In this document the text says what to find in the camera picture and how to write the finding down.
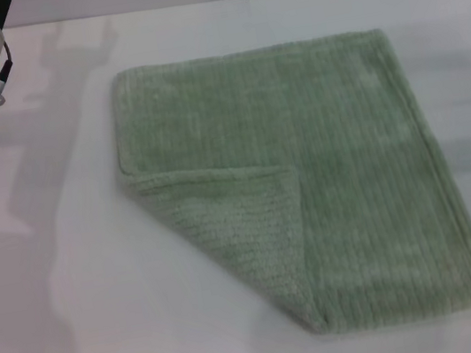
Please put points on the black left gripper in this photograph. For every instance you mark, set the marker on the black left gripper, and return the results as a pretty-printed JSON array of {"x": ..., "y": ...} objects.
[{"x": 5, "y": 9}]

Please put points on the green ribbed towel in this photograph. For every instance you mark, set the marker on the green ribbed towel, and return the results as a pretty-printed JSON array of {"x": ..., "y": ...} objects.
[{"x": 256, "y": 137}]

